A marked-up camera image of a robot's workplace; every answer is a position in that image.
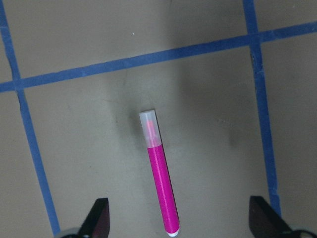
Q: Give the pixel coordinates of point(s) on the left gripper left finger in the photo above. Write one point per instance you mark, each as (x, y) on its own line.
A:
(97, 222)

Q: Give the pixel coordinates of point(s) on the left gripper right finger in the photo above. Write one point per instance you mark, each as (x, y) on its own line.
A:
(264, 222)

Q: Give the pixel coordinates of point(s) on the pink marker pen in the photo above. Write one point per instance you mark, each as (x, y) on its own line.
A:
(160, 172)

